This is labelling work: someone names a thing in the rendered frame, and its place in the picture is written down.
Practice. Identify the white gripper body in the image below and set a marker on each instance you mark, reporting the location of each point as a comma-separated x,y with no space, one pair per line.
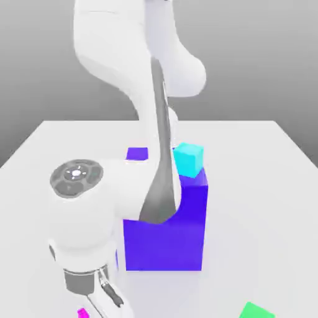
111,310

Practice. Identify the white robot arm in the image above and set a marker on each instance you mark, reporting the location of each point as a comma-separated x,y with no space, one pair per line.
104,211

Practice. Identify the small magenta cube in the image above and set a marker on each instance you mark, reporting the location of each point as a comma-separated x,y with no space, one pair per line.
82,313

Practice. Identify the small green cube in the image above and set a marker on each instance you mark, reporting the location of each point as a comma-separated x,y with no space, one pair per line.
256,311

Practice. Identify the small cyan cube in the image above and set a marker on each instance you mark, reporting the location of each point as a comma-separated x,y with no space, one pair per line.
188,160

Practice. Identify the large blue box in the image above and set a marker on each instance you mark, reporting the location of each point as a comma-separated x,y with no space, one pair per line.
164,246

